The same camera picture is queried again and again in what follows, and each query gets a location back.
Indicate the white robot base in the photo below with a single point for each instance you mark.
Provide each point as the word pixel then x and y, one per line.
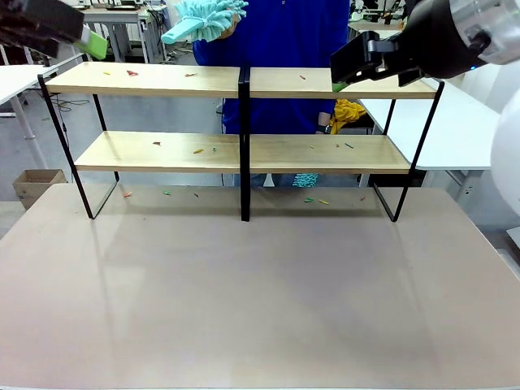
pixel 514 252

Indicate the person's blue jeans legs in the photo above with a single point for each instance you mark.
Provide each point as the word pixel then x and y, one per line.
pixel 260 180

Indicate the black wristwatch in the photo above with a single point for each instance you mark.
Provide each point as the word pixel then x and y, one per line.
pixel 326 129

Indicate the large teal chenille duster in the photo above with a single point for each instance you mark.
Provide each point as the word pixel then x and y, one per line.
pixel 207 22

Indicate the cardboard box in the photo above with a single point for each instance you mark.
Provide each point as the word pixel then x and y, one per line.
pixel 38 187

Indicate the two-tier wooden shelf black frame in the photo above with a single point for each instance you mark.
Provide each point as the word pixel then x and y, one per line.
pixel 243 154

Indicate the white side table grey leg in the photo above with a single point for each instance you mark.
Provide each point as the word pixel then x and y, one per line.
pixel 16 81

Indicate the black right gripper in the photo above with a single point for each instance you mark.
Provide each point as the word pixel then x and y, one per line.
pixel 438 40

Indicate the white side table wide top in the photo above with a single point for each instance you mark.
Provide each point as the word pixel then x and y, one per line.
pixel 447 130

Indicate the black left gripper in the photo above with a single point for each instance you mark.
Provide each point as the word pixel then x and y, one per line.
pixel 36 20

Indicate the small teal chenille duster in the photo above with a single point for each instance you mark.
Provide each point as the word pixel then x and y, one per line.
pixel 305 180

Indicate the yellow cloth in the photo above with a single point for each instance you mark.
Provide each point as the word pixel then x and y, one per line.
pixel 347 115

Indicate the person's left forearm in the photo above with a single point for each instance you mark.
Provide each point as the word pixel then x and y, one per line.
pixel 324 119

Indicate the person's blue sweater torso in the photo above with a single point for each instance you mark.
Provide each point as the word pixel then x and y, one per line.
pixel 280 40

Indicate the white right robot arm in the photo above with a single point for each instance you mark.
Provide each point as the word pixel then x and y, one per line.
pixel 508 162

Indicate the grey background workbench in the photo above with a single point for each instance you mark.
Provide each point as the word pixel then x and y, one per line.
pixel 118 24

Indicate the person's right hand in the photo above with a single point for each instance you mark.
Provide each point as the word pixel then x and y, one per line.
pixel 228 31

